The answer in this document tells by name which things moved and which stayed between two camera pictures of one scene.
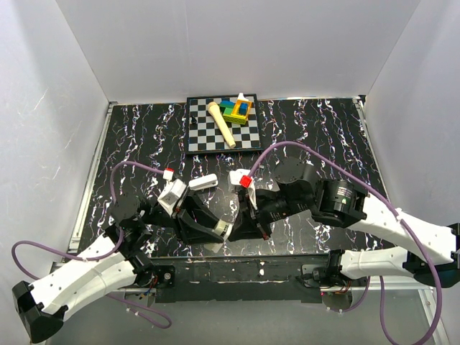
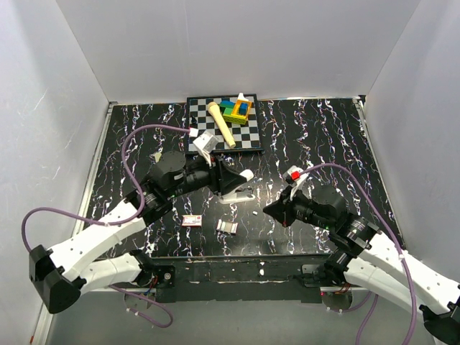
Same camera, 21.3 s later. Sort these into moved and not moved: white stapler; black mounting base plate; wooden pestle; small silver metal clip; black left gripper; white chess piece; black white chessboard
Moved: small silver metal clip; white stapler; black left gripper
Not moved: black mounting base plate; wooden pestle; white chess piece; black white chessboard
